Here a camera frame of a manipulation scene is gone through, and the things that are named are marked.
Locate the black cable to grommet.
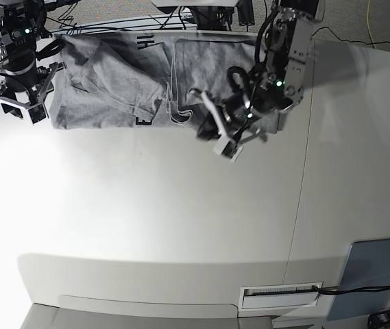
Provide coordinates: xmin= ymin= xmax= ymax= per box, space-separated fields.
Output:
xmin=313 ymin=282 xmax=390 ymax=296

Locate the black device bottom right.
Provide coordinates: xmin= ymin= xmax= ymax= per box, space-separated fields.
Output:
xmin=367 ymin=310 xmax=390 ymax=329

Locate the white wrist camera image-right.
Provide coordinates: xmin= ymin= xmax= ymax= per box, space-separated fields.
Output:
xmin=214 ymin=135 xmax=243 ymax=162

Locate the grey T-shirt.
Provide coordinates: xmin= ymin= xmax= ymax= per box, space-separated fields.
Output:
xmin=49 ymin=30 xmax=283 ymax=136

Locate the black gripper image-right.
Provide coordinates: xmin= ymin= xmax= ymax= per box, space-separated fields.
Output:
xmin=189 ymin=88 xmax=268 ymax=145

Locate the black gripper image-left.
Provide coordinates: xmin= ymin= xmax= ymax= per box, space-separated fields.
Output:
xmin=0 ymin=58 xmax=65 ymax=113

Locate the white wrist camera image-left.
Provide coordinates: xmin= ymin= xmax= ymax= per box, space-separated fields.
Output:
xmin=27 ymin=103 xmax=49 ymax=125

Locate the grey-blue laptop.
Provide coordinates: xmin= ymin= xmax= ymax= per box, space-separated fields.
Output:
xmin=326 ymin=239 xmax=390 ymax=321

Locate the black floor cable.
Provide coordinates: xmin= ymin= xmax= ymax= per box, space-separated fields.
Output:
xmin=309 ymin=26 xmax=390 ymax=62

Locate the yellow floor cable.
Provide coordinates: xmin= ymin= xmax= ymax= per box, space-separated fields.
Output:
xmin=367 ymin=0 xmax=378 ymax=49

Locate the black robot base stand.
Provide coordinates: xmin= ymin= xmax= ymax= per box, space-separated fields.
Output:
xmin=43 ymin=0 xmax=271 ymax=34

